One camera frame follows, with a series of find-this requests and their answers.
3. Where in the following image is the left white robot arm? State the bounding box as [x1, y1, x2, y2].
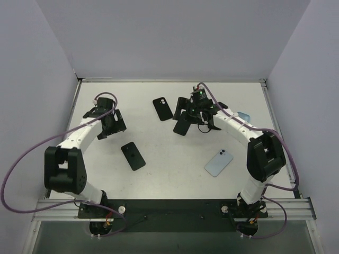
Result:
[44, 97, 127, 218]

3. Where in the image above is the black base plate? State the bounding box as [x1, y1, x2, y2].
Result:
[90, 199, 263, 232]

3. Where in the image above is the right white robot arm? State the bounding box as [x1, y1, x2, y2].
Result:
[173, 88, 286, 207]

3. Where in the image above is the light blue phone case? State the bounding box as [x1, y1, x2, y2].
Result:
[238, 112, 251, 123]

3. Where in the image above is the aluminium front rail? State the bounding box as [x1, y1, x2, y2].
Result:
[33, 198, 316, 222]

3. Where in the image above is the light blue phone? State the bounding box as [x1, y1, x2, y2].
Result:
[204, 149, 234, 177]

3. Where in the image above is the black phone case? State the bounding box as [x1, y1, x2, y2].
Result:
[153, 97, 173, 121]

